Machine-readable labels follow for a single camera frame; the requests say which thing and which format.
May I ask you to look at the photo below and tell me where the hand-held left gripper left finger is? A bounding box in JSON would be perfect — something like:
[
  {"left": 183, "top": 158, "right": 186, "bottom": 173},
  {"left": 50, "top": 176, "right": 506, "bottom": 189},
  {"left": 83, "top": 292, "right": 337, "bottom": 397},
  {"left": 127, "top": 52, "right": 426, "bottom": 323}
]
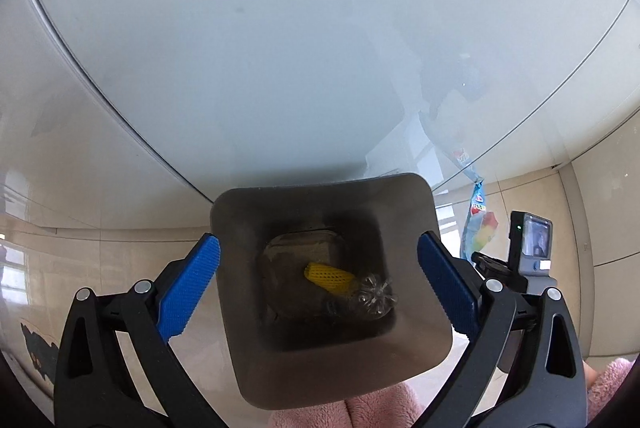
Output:
[{"left": 52, "top": 232, "right": 227, "bottom": 428}]

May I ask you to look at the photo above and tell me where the clear plastic bottle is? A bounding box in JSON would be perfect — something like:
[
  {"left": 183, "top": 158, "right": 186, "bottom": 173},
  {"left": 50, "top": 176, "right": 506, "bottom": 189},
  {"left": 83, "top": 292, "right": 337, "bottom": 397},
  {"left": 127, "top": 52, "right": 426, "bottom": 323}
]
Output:
[{"left": 325, "top": 273, "right": 399, "bottom": 322}]

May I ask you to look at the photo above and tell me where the grey square trash bin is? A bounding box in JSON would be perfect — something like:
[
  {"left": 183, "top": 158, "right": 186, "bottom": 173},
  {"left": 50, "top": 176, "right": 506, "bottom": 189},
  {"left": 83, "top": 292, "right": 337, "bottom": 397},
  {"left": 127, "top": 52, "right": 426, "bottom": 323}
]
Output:
[{"left": 210, "top": 173, "right": 453, "bottom": 411}]

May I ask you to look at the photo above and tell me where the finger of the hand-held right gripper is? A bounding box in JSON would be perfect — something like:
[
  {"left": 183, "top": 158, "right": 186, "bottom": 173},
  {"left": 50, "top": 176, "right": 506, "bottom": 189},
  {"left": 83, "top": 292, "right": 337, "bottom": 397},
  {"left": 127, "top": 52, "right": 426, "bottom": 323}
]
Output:
[{"left": 471, "top": 251, "right": 512, "bottom": 281}]

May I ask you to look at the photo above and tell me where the pink fluffy clothing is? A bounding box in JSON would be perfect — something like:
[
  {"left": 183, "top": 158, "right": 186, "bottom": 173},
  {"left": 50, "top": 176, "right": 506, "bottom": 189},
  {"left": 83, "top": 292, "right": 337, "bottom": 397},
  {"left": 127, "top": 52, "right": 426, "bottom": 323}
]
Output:
[{"left": 270, "top": 357, "right": 637, "bottom": 428}]

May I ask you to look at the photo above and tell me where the white glossy cabinet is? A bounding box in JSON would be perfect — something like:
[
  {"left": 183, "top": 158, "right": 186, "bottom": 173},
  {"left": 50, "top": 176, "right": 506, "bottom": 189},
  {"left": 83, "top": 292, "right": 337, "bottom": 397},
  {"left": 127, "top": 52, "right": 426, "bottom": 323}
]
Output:
[{"left": 0, "top": 0, "right": 640, "bottom": 209}]

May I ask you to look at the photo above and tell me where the blue snack packet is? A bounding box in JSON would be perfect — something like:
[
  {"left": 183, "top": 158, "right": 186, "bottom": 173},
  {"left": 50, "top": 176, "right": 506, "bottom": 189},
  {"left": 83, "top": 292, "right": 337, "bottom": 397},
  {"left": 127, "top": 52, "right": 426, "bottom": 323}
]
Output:
[{"left": 461, "top": 178, "right": 501, "bottom": 261}]

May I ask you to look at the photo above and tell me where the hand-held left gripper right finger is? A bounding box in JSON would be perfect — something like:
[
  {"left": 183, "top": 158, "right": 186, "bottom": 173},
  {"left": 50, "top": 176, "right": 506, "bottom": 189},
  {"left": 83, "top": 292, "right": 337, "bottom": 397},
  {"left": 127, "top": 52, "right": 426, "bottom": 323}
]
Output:
[{"left": 415, "top": 230, "right": 588, "bottom": 428}]

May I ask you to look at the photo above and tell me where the yellow foam net sleeve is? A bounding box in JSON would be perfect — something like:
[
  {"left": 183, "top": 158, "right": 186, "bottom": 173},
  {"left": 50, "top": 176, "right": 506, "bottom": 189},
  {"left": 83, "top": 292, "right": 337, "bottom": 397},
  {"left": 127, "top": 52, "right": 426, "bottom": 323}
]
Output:
[{"left": 303, "top": 262, "right": 357, "bottom": 296}]

